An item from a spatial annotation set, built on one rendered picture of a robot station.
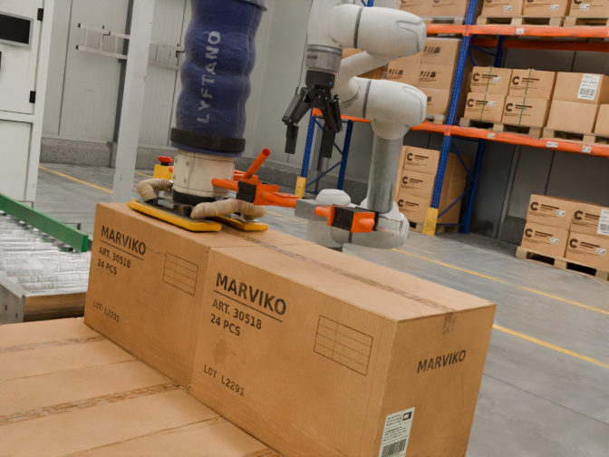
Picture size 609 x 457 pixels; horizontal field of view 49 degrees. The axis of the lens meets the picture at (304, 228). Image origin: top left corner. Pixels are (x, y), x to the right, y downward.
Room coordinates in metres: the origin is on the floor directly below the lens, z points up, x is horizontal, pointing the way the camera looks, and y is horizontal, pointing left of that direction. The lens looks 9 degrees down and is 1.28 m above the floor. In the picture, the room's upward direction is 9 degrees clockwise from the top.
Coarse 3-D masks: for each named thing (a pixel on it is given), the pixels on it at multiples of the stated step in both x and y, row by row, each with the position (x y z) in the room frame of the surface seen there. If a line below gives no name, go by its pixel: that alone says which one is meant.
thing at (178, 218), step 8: (136, 200) 2.03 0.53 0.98; (136, 208) 2.00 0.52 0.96; (144, 208) 1.97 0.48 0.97; (152, 208) 1.97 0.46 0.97; (160, 208) 1.97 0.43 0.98; (168, 208) 1.99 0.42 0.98; (184, 208) 1.90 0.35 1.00; (192, 208) 1.92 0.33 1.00; (160, 216) 1.91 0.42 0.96; (168, 216) 1.89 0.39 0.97; (176, 216) 1.89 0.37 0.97; (184, 216) 1.89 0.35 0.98; (176, 224) 1.86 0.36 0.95; (184, 224) 1.84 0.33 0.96; (192, 224) 1.82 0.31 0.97; (200, 224) 1.83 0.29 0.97; (208, 224) 1.85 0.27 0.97; (216, 224) 1.87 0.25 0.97
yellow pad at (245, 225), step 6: (216, 216) 2.04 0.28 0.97; (222, 216) 2.03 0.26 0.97; (240, 216) 2.06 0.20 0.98; (222, 222) 2.02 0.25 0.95; (228, 222) 2.00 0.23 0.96; (234, 222) 1.98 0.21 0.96; (240, 222) 1.97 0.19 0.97; (246, 222) 1.99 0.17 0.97; (252, 222) 2.00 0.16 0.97; (258, 222) 2.02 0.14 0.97; (240, 228) 1.96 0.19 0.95; (246, 228) 1.96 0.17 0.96; (252, 228) 1.97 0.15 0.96; (258, 228) 1.99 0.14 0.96; (264, 228) 2.01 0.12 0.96
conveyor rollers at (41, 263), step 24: (0, 216) 3.53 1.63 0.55; (0, 240) 3.00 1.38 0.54; (24, 240) 3.08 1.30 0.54; (48, 240) 3.16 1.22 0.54; (0, 264) 2.65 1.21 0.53; (24, 264) 2.65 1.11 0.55; (48, 264) 2.71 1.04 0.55; (72, 264) 2.79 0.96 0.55; (24, 288) 2.36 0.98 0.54; (48, 288) 2.43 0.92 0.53; (72, 288) 2.42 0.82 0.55
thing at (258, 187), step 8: (240, 184) 1.84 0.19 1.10; (248, 184) 1.82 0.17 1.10; (256, 184) 1.81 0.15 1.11; (264, 184) 1.82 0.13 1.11; (240, 192) 1.85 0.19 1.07; (248, 192) 1.83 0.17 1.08; (256, 192) 1.80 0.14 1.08; (248, 200) 1.81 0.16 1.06; (256, 200) 1.81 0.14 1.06; (264, 200) 1.83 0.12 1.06
